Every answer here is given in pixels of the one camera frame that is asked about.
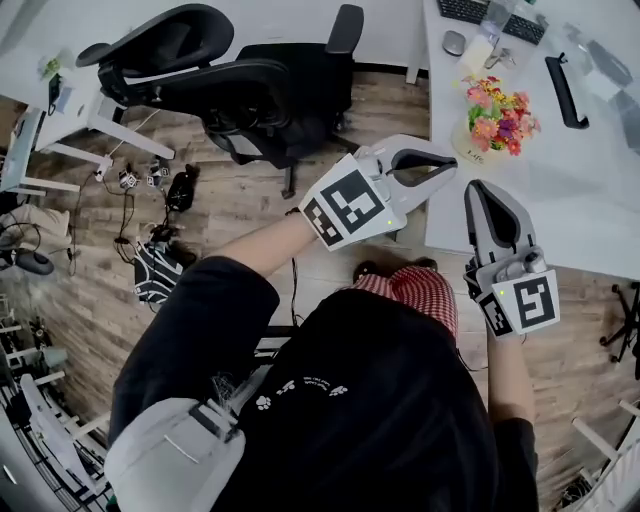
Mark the grey computer mouse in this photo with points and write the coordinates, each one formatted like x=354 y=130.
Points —
x=454 y=42

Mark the pale green bin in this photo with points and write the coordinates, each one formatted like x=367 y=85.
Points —
x=55 y=356

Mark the person's dark left shoe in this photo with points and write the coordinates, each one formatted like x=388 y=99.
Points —
x=365 y=270

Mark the person's dark right shoe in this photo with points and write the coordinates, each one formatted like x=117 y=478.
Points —
x=426 y=263

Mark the black office chair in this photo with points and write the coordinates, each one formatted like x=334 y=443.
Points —
x=250 y=100
x=630 y=320

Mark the cream rectangular block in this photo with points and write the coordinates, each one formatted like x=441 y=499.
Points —
x=475 y=54

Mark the black white patterned backpack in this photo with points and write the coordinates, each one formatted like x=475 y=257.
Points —
x=157 y=272

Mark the small black bag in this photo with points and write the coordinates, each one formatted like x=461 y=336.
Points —
x=182 y=187

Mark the small green potted plant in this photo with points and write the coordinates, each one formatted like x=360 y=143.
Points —
x=51 y=67

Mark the person's dark shoe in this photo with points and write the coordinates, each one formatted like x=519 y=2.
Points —
x=426 y=263
x=365 y=270

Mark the white power strip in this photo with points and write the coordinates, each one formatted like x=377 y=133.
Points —
x=103 y=169

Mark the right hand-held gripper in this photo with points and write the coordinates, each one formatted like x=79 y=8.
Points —
x=525 y=300

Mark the person's right forearm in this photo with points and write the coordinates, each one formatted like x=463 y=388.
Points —
x=510 y=375

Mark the person's red checked trousers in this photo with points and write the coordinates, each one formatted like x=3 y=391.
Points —
x=425 y=290

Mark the white side table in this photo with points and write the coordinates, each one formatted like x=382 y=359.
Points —
x=45 y=415

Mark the clear plastic storage bin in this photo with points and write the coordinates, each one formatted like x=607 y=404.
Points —
x=567 y=100

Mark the black keyboard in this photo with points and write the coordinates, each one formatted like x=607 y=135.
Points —
x=460 y=10

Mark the colourful flowers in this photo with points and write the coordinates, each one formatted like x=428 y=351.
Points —
x=470 y=150

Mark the white desk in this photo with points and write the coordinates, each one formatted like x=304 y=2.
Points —
x=80 y=100
x=20 y=150

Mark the silver metal clip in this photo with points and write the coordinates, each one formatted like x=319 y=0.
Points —
x=500 y=58

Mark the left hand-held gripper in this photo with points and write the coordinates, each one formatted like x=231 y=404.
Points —
x=350 y=205

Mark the white work table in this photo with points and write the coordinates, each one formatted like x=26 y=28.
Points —
x=595 y=435

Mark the person's left forearm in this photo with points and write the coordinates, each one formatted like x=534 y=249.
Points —
x=265 y=245

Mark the person's black shirt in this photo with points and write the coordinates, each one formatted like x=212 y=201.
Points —
x=350 y=400

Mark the grey shoulder pack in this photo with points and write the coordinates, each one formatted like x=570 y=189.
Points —
x=165 y=450

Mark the black desk phone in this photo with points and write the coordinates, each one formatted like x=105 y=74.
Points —
x=55 y=92

